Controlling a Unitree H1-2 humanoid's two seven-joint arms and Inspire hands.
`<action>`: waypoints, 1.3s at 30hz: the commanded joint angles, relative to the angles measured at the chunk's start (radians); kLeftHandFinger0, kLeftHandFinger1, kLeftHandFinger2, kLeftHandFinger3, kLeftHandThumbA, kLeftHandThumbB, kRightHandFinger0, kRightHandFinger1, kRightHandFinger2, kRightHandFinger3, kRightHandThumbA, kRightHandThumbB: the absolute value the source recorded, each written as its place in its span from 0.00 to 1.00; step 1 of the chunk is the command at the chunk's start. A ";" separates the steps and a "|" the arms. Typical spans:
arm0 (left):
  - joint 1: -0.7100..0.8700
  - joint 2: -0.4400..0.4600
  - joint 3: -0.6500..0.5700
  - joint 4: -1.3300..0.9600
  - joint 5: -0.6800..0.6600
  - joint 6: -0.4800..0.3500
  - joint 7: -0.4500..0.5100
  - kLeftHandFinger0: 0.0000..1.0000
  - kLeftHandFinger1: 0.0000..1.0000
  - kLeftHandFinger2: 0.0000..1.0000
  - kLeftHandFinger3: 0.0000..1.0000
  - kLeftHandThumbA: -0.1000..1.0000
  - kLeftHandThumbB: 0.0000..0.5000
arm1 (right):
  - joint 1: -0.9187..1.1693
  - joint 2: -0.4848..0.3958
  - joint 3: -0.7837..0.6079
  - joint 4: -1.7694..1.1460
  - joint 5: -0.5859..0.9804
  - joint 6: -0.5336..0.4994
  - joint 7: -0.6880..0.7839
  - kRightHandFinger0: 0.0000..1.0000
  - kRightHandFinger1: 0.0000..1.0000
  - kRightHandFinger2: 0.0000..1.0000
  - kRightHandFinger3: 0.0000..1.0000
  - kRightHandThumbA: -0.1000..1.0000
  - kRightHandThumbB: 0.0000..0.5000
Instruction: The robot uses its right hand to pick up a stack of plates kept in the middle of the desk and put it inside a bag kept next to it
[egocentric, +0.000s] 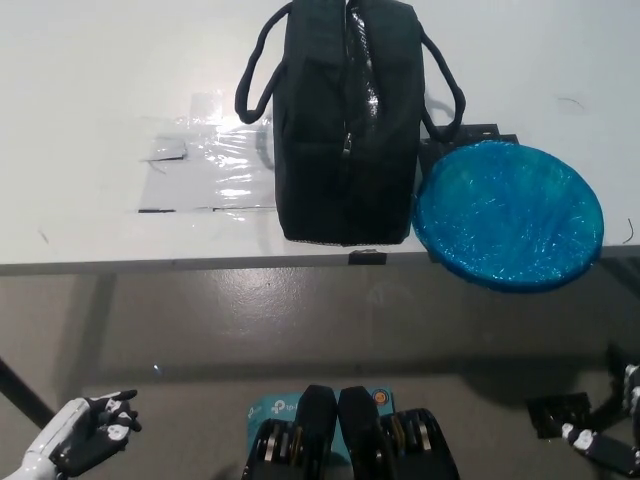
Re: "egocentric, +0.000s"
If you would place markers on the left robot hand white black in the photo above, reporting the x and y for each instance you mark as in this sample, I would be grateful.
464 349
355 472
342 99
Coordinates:
75 430

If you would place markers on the black fabric duffel bag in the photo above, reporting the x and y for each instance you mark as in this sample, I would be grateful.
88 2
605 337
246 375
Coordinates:
325 175

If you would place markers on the clear plastic sheet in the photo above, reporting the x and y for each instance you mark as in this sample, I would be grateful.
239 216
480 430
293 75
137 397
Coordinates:
230 165

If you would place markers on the teal tp-link box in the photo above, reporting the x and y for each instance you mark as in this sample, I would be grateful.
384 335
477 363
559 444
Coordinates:
275 407

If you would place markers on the grey paper piece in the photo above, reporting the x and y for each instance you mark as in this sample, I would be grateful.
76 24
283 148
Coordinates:
162 149

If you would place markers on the black floor tape square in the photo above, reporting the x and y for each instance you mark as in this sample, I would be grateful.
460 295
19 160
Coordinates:
557 415

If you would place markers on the small black tape piece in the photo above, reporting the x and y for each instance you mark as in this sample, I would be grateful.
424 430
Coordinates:
369 256

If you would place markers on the blue plate stack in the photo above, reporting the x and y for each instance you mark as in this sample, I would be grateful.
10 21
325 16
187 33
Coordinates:
505 215

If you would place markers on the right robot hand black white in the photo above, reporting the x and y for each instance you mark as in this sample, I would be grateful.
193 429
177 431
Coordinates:
600 445

